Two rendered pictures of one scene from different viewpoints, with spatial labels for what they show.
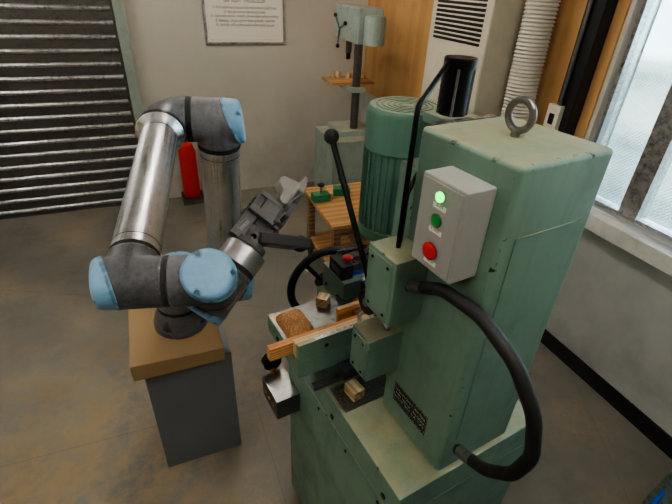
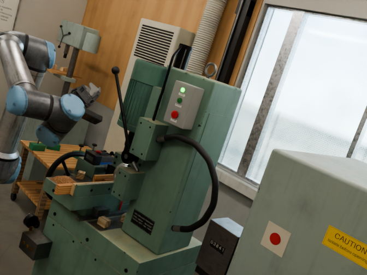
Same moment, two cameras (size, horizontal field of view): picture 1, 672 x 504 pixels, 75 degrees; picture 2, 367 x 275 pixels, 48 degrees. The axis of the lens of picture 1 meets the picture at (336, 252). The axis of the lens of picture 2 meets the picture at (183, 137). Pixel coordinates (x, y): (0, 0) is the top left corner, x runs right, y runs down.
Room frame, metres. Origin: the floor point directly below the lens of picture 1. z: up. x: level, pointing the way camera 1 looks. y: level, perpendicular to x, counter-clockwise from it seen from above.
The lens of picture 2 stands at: (-0.78, 0.41, 1.55)
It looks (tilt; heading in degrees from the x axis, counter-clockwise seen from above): 10 degrees down; 336
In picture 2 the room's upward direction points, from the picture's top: 18 degrees clockwise
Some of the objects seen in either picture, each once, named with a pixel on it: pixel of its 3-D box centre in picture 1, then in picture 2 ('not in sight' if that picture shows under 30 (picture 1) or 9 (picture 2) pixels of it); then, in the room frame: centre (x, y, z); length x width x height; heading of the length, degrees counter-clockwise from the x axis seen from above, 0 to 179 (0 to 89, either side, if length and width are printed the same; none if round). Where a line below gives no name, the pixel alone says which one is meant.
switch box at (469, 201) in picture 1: (450, 224); (183, 105); (0.63, -0.18, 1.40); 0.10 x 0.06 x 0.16; 31
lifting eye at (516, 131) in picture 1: (520, 116); (210, 70); (0.73, -0.29, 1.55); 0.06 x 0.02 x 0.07; 31
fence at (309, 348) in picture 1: (394, 318); (126, 186); (0.95, -0.17, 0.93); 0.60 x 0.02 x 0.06; 121
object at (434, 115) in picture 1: (454, 105); (181, 65); (0.86, -0.21, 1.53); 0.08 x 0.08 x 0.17; 31
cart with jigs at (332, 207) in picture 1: (361, 228); (64, 177); (2.59, -0.16, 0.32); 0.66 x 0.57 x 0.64; 112
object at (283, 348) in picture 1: (371, 317); (113, 185); (0.96, -0.11, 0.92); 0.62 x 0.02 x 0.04; 121
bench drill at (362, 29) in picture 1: (354, 122); (62, 102); (3.43, -0.09, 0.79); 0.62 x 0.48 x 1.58; 22
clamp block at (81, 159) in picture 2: (351, 279); (95, 169); (1.15, -0.05, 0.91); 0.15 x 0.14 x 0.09; 121
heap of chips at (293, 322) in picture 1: (295, 321); (66, 180); (0.94, 0.10, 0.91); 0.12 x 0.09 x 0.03; 31
